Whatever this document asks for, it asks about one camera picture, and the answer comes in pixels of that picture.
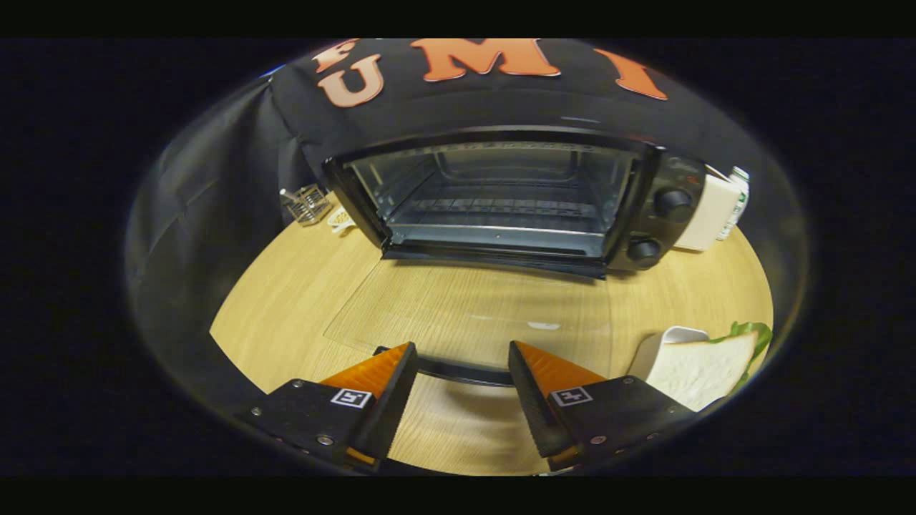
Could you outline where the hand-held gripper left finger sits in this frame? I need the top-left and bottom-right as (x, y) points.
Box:
(240, 342), (419, 474)

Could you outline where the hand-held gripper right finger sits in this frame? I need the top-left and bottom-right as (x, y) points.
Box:
(508, 340), (698, 474)

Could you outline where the lettuce sandwich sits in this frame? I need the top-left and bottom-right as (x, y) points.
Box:
(644, 320), (774, 413)

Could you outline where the black toaster oven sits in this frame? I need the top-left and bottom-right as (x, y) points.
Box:
(322, 129), (709, 388)

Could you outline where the white slot toaster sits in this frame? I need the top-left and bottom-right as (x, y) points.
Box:
(673, 172), (742, 252)

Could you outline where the white plate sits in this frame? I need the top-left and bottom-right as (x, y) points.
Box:
(628, 325), (711, 381)

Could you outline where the black backdrop cloth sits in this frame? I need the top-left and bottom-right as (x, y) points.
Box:
(123, 39), (811, 405)

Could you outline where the white bottle green label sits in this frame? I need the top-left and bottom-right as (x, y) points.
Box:
(718, 166), (751, 242)

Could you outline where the clear wire basket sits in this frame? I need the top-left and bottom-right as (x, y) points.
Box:
(279, 184), (334, 228)

